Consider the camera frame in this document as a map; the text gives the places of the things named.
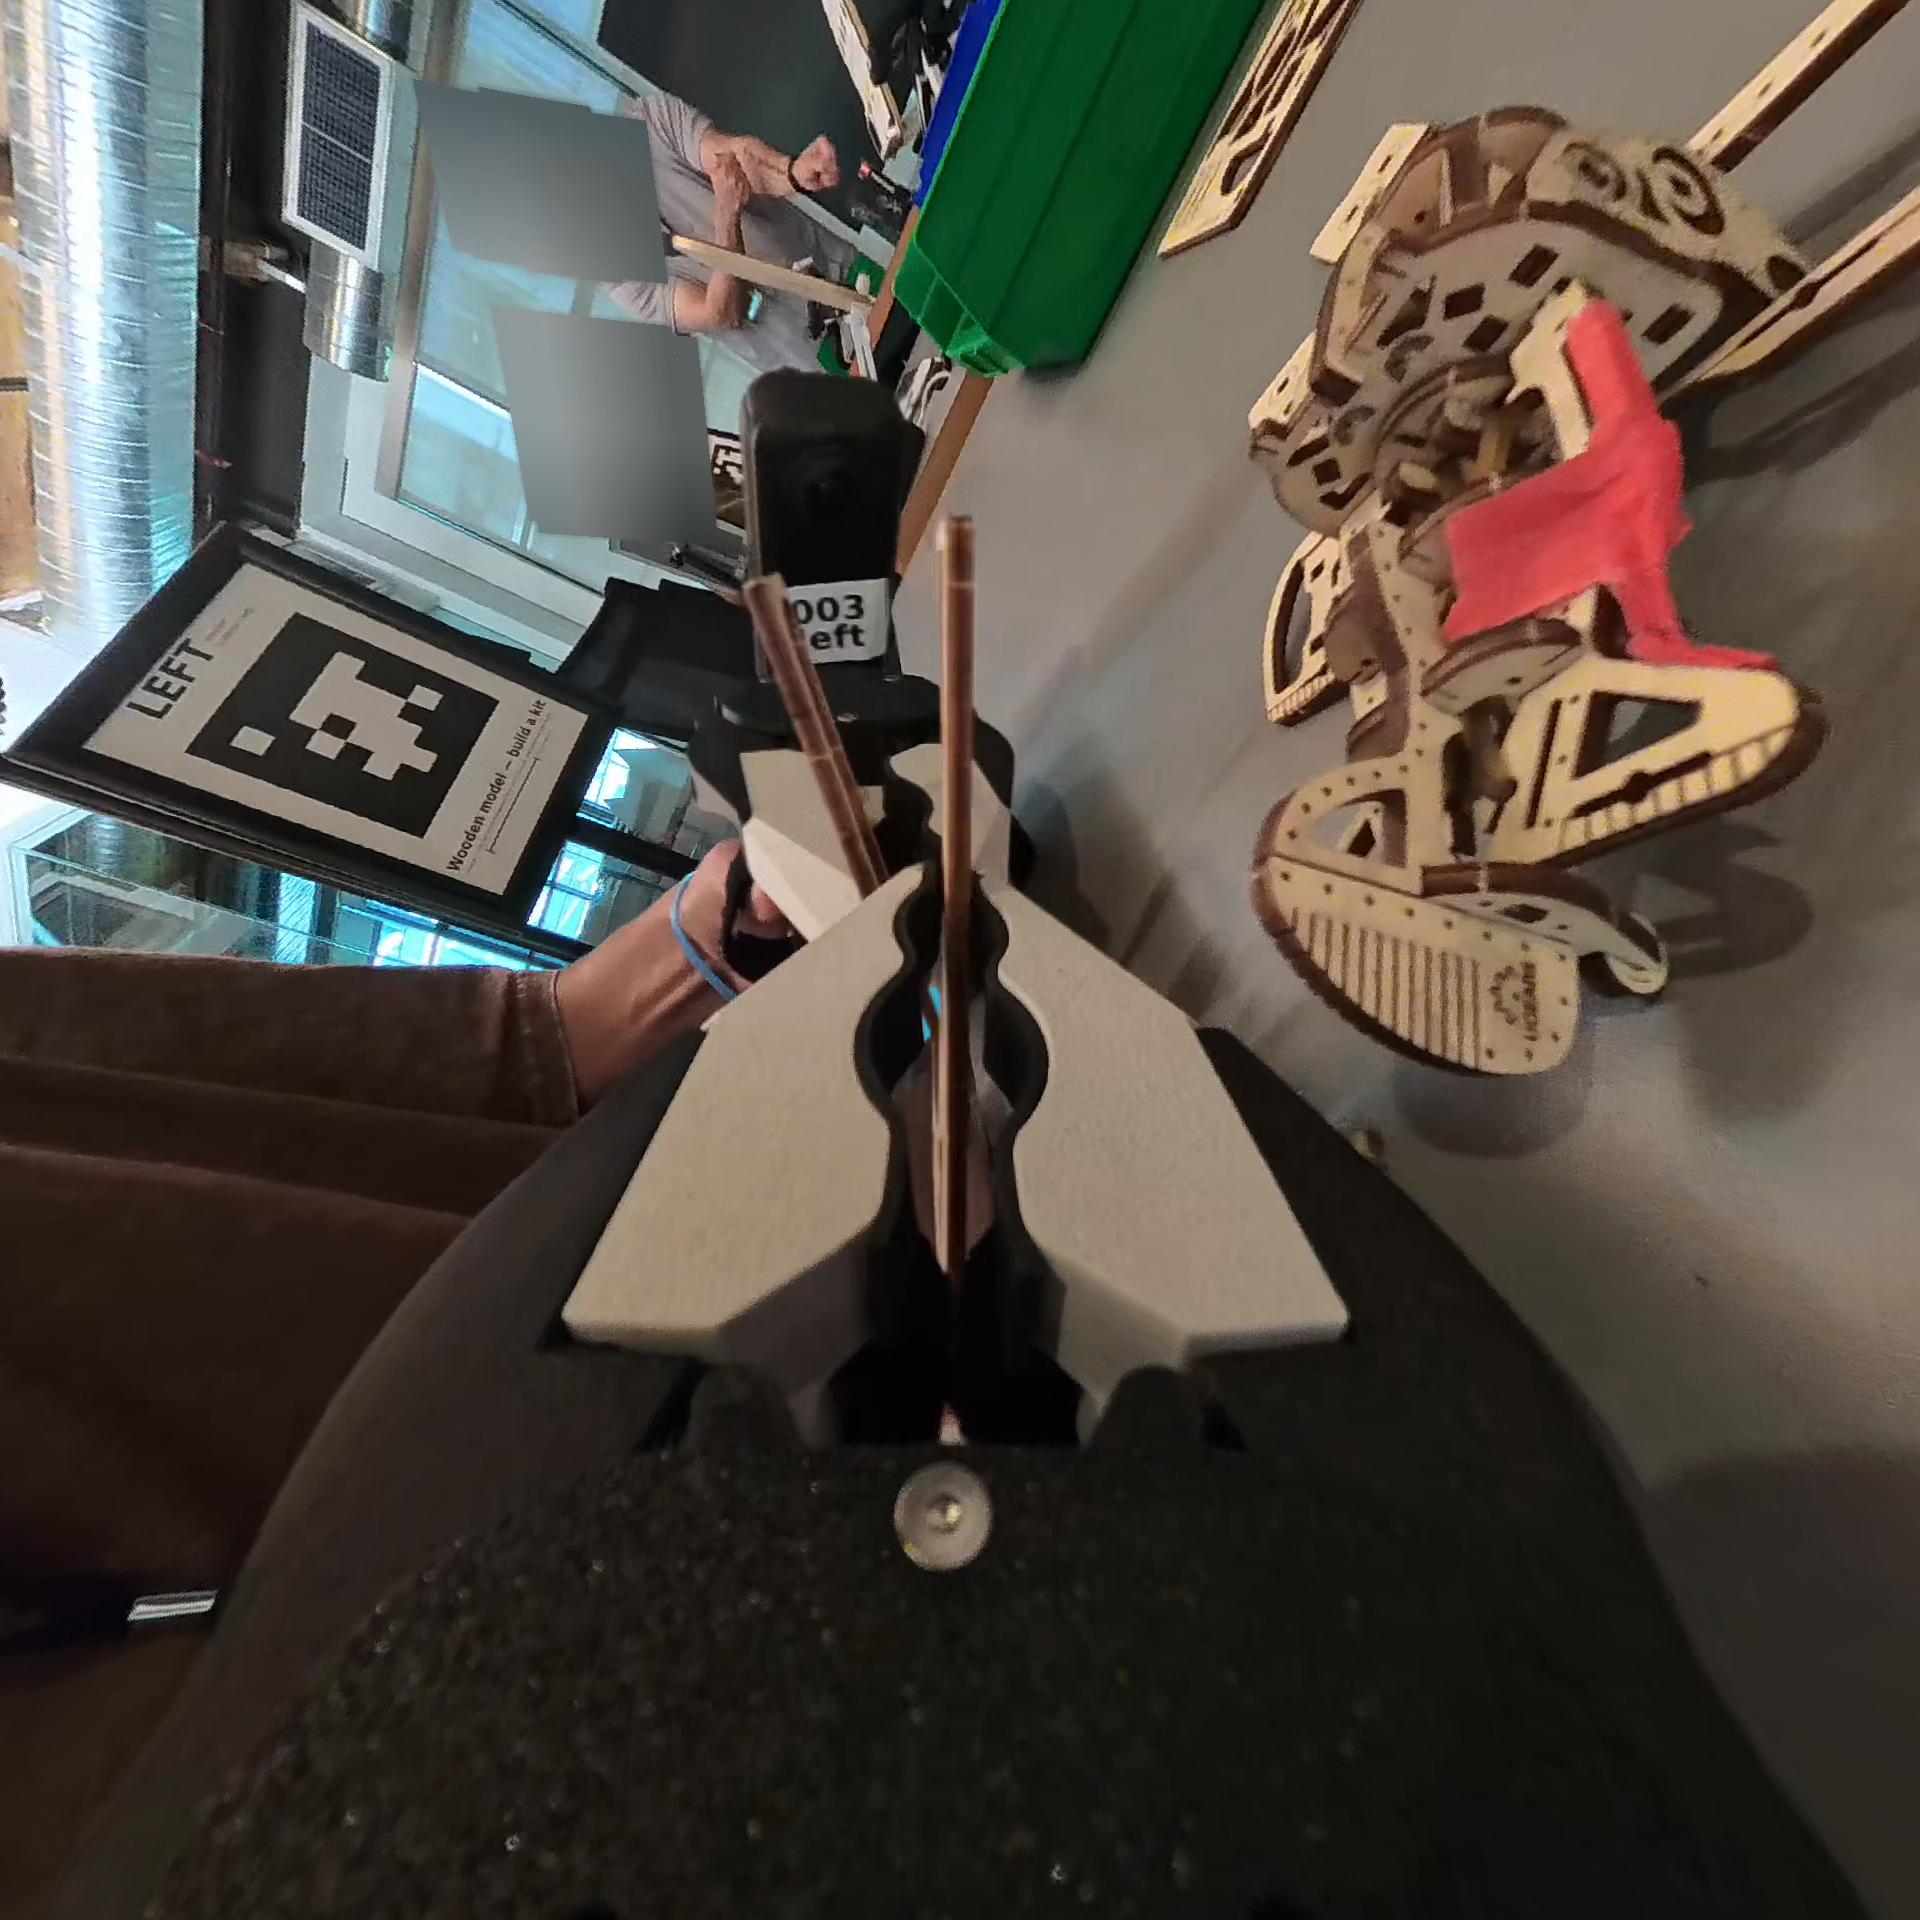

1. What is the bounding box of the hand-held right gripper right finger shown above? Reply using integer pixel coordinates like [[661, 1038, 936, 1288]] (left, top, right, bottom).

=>
[[966, 883, 1354, 1420]]

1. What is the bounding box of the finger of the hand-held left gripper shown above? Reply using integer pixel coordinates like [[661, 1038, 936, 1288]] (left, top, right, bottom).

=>
[[739, 747, 890, 944], [882, 746, 947, 876]]

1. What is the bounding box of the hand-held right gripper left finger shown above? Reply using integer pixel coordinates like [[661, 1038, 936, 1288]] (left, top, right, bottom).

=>
[[560, 863, 950, 1444]]

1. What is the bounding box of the long forked wooden piece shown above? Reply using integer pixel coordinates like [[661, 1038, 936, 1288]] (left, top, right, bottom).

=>
[[935, 516, 980, 1444]]

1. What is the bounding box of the thin wooden strip piece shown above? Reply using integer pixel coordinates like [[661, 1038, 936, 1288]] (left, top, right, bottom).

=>
[[741, 576, 891, 904]]

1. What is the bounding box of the person's left forearm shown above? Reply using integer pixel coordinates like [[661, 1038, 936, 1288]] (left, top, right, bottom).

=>
[[551, 883, 748, 1115]]

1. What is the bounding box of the grey desk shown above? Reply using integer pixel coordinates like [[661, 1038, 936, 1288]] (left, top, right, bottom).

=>
[[866, 0, 1920, 1920]]

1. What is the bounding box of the person's left hand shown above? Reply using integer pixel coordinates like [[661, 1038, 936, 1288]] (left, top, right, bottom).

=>
[[702, 838, 818, 993]]

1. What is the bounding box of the blue wristband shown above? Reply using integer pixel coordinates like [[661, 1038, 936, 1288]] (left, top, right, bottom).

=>
[[667, 874, 741, 1006]]

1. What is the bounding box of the green plastic bin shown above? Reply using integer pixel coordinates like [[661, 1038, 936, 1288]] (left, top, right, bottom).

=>
[[891, 0, 1280, 378]]

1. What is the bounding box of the blue plastic bin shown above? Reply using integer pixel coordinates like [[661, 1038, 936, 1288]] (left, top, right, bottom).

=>
[[912, 0, 1010, 169]]

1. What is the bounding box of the framed marker sign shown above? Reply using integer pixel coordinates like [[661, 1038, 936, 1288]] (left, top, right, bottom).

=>
[[0, 522, 620, 906]]

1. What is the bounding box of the wooden mechanical model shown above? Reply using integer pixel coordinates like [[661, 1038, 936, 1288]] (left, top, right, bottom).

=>
[[1246, 104, 1828, 1087]]

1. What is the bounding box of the person's brown garment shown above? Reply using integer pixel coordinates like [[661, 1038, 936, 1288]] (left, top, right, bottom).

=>
[[0, 944, 589, 1920]]

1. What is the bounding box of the laser-cut plywood sheet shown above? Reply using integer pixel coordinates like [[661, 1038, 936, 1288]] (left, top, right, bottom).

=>
[[1155, 0, 1365, 262]]

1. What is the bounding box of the white ceiling air vent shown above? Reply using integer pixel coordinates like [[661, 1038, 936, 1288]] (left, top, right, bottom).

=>
[[279, 0, 404, 262]]

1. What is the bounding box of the red tape piece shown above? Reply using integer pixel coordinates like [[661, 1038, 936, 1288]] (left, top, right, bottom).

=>
[[1439, 297, 1780, 672]]

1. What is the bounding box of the silver ventilation duct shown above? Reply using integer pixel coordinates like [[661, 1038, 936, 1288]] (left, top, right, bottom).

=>
[[0, 0, 205, 636]]

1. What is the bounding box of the wooden loop frame piece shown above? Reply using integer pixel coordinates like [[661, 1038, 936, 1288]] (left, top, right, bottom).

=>
[[1686, 0, 1920, 379]]

